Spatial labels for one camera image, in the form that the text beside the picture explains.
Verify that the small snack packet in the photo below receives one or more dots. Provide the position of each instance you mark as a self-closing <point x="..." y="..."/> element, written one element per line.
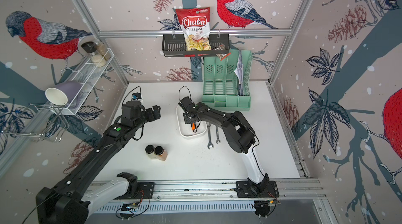
<point x="222" y="56"/>

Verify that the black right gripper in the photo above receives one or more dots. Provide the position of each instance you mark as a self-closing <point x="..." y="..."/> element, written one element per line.
<point x="186" y="121"/>

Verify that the clear glass jar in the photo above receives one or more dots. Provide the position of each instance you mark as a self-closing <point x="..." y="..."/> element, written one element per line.
<point x="102" y="49"/>

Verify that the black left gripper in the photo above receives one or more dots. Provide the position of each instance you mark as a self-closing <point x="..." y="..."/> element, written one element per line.
<point x="153" y="116"/>

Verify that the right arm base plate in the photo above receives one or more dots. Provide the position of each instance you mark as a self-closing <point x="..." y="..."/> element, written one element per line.
<point x="248" y="189"/>

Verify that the black lid orange spice jar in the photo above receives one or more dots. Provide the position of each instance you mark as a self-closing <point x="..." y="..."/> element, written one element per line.
<point x="161" y="153"/>

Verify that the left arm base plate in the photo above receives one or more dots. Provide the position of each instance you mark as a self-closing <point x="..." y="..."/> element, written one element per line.
<point x="138" y="190"/>

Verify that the green plastic file organizer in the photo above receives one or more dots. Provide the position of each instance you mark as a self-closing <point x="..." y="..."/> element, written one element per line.
<point x="220" y="83"/>

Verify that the orange handled adjustable wrench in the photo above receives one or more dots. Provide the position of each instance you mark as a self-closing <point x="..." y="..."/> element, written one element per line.
<point x="194" y="128"/>

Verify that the black lid white jar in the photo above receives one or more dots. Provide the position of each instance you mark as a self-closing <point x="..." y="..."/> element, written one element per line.
<point x="95" y="57"/>

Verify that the silver ring end wrench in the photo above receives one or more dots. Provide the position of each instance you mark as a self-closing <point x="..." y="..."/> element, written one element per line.
<point x="210" y="144"/>

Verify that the chrome wire cup rack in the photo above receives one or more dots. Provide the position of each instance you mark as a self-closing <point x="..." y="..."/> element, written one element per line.
<point x="34" y="122"/>

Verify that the white wire wall shelf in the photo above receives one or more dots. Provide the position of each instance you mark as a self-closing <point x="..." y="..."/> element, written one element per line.
<point x="88" y="75"/>

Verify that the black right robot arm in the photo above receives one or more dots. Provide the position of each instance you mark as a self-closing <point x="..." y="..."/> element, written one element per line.
<point x="242" y="139"/>

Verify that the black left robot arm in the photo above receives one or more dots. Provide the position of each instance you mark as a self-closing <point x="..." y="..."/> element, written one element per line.
<point x="65" y="202"/>

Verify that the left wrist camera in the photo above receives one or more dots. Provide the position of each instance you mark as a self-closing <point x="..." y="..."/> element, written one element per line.
<point x="136" y="97"/>

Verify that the purple white paper cup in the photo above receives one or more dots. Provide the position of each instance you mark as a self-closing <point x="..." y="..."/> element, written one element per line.
<point x="63" y="93"/>

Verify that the white plastic storage box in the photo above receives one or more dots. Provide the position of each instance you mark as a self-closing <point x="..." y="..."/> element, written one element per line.
<point x="185" y="130"/>

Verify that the red Chuba chips bag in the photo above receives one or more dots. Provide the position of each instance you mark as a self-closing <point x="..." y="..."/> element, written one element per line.
<point x="195" y="24"/>

